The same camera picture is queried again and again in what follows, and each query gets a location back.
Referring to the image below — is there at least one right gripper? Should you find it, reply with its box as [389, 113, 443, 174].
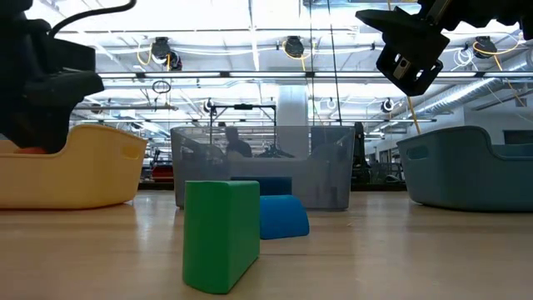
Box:
[418, 0, 533, 41]

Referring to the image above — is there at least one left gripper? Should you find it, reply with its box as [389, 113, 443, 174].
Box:
[0, 0, 106, 155]

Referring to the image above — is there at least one orange square block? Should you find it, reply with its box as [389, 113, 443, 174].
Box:
[13, 145, 47, 156]

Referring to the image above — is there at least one green block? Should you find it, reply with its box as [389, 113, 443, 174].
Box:
[182, 179, 262, 296]

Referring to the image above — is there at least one blue rounded block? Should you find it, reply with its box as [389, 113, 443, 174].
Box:
[259, 194, 311, 241]

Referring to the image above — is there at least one yellow plastic bin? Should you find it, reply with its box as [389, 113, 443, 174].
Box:
[0, 123, 149, 211]

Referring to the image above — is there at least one red box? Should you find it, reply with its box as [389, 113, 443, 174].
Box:
[150, 164, 175, 180]

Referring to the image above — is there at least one teal plastic bin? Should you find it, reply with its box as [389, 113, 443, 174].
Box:
[396, 125, 533, 213]

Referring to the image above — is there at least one black upright equipment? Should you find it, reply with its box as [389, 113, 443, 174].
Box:
[352, 121, 367, 191]

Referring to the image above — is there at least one person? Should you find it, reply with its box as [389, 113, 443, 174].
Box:
[224, 126, 254, 158]

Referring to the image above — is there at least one white pillar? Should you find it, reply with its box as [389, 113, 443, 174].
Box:
[276, 85, 310, 128]

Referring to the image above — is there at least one ceiling light bar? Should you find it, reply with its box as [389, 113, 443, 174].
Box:
[97, 71, 533, 80]

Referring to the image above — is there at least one grey translucent plastic bin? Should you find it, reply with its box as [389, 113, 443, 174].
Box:
[169, 124, 356, 212]

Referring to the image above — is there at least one silver ventilation duct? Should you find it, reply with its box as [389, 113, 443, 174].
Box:
[416, 57, 533, 118]

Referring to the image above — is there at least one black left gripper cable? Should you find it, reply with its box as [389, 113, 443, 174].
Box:
[48, 0, 137, 38]

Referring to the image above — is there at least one black cable loop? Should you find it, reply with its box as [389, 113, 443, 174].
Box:
[152, 79, 172, 95]

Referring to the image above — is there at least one yellow hanging rope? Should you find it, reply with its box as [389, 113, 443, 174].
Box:
[386, 0, 422, 135]

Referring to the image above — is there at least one black hanging cable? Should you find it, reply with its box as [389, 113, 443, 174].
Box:
[326, 0, 343, 127]
[308, 0, 314, 127]

